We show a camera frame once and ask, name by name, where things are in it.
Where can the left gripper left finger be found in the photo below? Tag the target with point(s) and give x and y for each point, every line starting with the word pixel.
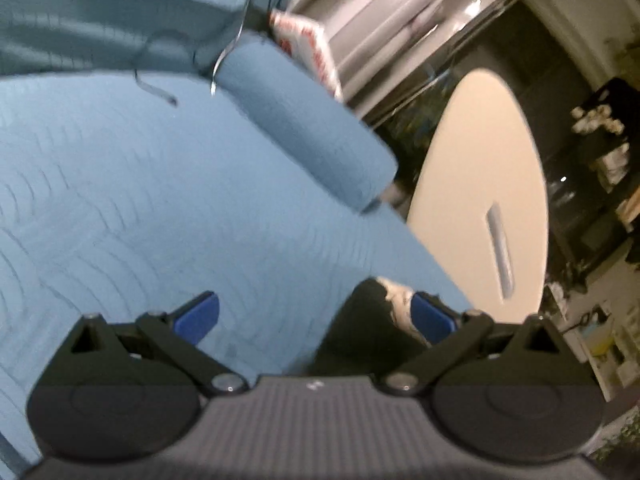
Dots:
pixel 118 392

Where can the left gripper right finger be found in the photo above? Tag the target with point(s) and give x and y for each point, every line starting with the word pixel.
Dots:
pixel 508 392

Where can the black garment with striped lining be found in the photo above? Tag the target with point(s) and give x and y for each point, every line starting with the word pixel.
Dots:
pixel 372 333

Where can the light blue quilted bedspread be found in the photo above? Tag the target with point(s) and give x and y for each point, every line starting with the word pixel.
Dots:
pixel 115 202

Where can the light blue pillow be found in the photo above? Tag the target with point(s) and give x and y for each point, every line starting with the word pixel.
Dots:
pixel 344 156

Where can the dark teal pillow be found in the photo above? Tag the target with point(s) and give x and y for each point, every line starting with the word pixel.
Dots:
pixel 183 36

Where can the red white printed bag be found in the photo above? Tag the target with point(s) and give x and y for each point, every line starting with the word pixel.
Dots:
pixel 304 40

